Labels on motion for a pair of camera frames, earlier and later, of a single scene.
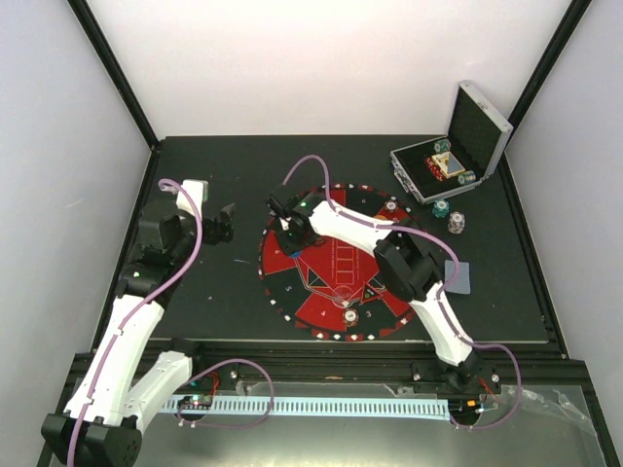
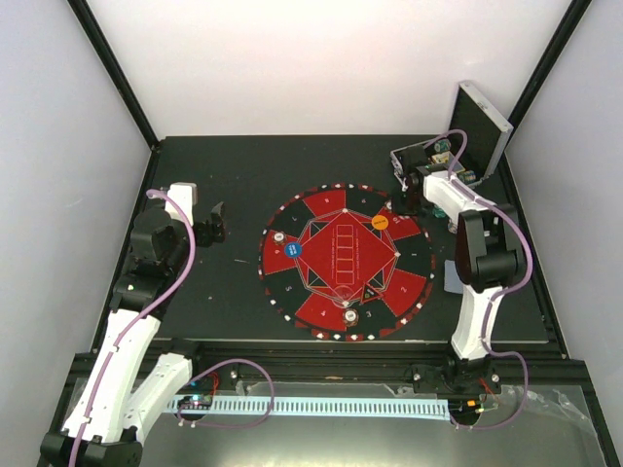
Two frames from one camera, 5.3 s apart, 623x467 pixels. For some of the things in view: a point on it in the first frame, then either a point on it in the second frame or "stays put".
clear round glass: [344, 293] stays put
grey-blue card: [461, 282] stays put
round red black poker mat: [332, 289] stays put
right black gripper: [288, 247] to [398, 207]
